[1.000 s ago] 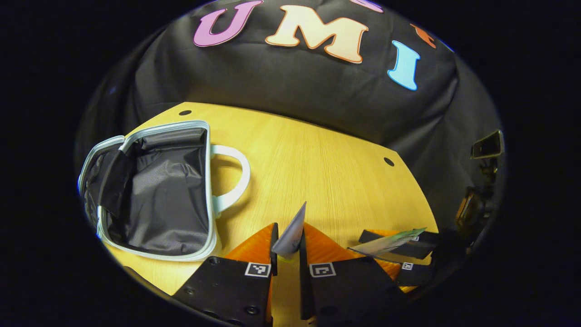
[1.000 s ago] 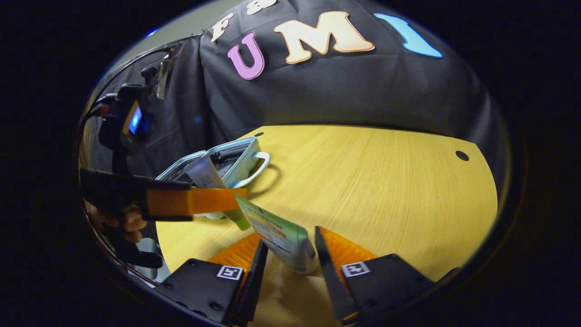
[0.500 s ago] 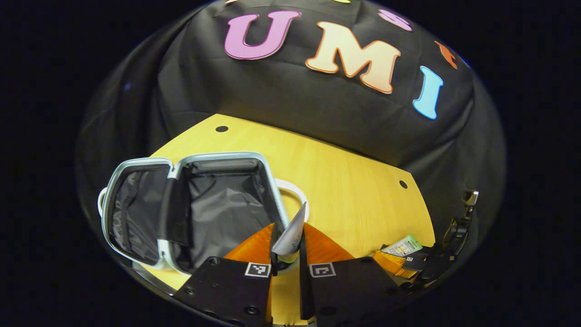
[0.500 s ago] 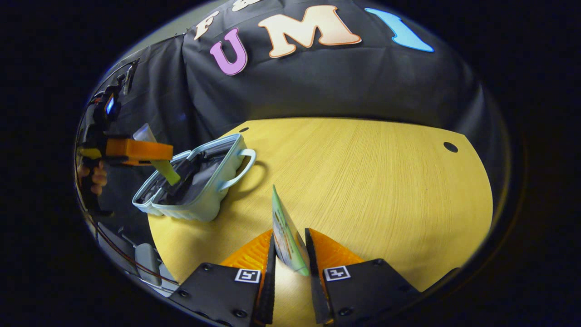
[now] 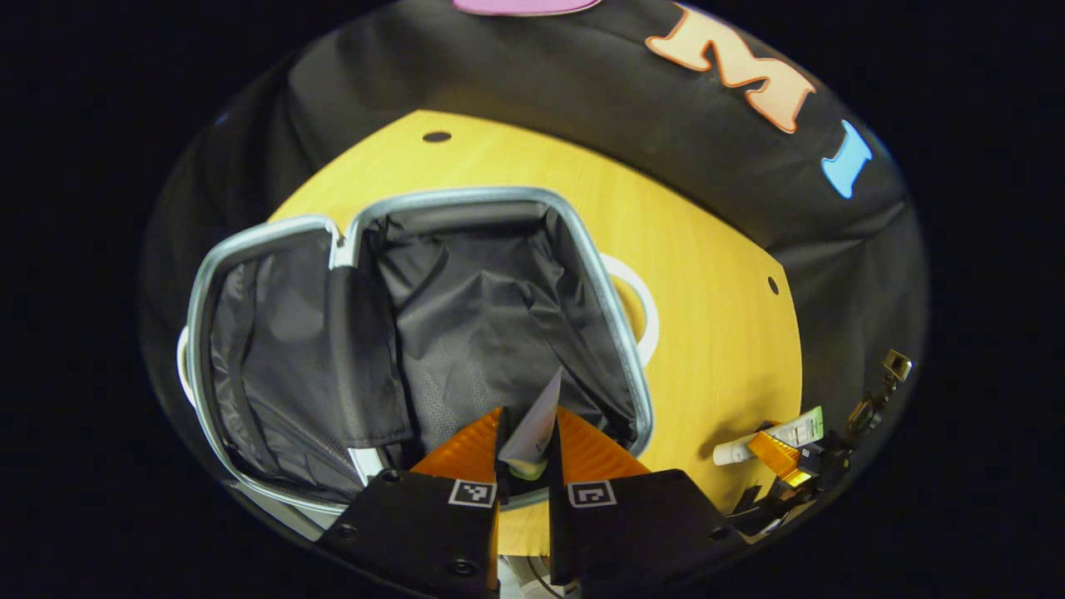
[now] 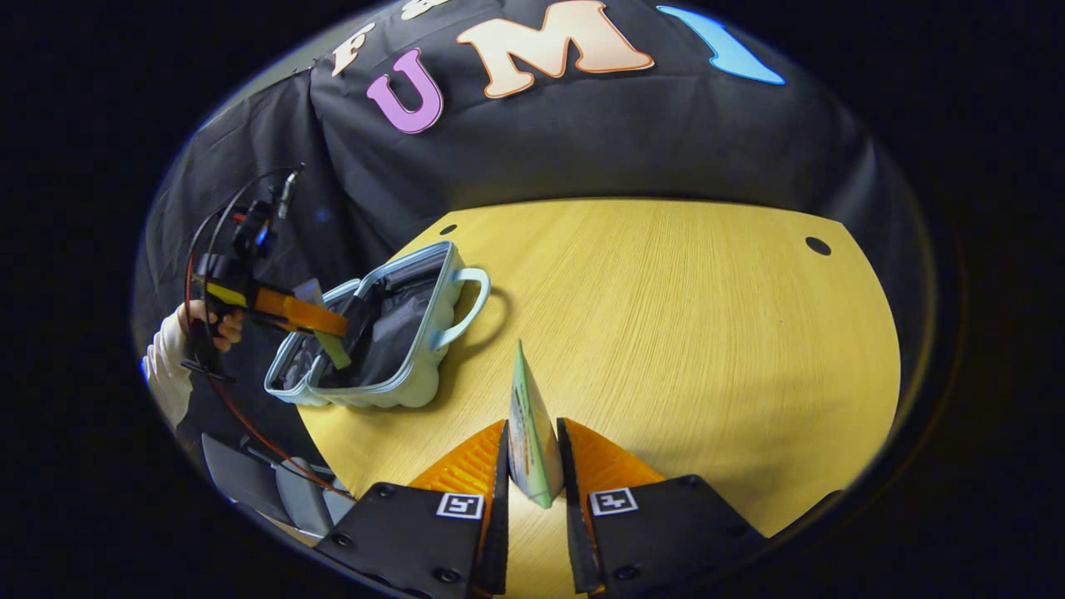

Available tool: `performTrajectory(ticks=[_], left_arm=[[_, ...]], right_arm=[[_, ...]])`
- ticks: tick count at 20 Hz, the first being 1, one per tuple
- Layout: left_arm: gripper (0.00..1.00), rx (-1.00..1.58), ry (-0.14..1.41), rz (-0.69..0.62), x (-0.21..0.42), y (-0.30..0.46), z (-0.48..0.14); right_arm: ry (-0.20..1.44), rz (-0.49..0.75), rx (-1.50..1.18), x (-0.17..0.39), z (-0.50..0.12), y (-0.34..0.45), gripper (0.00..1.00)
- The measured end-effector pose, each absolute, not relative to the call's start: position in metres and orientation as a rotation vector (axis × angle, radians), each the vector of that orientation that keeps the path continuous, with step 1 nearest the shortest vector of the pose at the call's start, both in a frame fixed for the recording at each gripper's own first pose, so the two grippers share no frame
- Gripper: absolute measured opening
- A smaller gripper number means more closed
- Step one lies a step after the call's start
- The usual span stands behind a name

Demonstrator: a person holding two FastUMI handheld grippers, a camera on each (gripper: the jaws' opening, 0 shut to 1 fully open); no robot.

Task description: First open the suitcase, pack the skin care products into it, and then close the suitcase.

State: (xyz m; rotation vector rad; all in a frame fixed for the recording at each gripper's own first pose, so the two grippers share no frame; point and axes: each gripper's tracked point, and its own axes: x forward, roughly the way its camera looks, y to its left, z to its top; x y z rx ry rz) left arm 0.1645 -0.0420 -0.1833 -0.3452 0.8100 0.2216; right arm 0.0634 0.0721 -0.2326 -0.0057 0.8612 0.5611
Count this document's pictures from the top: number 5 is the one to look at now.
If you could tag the black backdrop cloth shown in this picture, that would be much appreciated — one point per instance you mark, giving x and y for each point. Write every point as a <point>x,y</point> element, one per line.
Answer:
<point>624,108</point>

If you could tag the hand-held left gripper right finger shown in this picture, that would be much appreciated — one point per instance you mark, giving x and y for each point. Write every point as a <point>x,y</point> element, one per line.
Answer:
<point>641,532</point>

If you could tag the small lime-capped tube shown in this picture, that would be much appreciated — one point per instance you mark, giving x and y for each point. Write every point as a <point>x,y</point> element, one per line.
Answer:
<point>537,424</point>

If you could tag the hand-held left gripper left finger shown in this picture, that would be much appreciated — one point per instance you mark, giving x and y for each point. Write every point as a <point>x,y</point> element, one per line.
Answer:
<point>424,532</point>

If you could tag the white green-label tube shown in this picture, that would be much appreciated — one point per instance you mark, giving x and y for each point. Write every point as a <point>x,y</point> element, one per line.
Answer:
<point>790,431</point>

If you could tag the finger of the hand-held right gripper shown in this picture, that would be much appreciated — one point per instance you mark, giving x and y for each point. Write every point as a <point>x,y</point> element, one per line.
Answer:
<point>774,453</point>

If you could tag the white suitcase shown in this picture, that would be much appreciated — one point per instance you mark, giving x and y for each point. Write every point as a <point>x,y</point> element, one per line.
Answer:
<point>466,333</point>

